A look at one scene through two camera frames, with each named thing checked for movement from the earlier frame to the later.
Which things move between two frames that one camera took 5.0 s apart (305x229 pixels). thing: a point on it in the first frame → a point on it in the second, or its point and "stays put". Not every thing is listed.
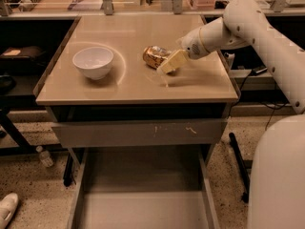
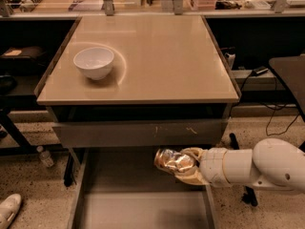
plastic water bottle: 45,156 stays put
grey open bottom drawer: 142,188 stays put
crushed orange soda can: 154,55 → 172,159
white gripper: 193,46 → 212,166
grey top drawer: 118,126 stays put
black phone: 258,70 stays put
